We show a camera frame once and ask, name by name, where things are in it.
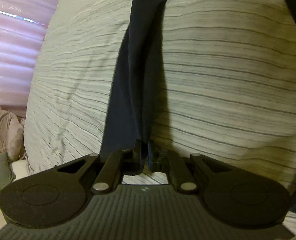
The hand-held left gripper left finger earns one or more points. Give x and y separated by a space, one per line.
137 152

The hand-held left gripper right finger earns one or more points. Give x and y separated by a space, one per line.
151 155

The navy blue garment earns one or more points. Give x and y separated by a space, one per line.
137 67

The striped grey bed sheet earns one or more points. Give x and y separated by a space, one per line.
225 92

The long white pillow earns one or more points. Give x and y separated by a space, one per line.
22 170

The pink curtain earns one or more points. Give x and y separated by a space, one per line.
10 42

